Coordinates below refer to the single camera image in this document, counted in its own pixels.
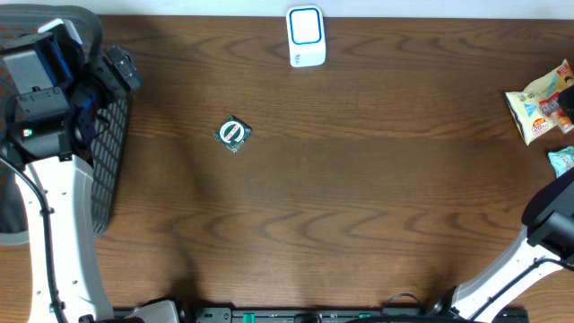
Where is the grey plastic mesh basket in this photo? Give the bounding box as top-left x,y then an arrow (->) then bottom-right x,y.
1,4 -> 132,246

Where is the yellow snack packet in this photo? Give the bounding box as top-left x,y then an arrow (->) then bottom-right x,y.
505,59 -> 573,145

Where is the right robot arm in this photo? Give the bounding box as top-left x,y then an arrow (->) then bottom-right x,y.
427,76 -> 573,322

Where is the light green snack packet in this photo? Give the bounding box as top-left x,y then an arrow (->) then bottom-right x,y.
547,146 -> 574,178

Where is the orange snack packet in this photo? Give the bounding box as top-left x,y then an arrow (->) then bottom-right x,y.
552,109 -> 573,134

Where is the white barcode scanner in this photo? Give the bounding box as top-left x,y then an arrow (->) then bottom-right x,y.
285,5 -> 326,68

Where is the dark snack packet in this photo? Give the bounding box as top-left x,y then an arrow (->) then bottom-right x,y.
214,116 -> 253,153

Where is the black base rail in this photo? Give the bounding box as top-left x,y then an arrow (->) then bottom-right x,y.
111,305 -> 531,323

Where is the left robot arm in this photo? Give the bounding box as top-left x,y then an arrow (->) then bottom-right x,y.
1,19 -> 142,322

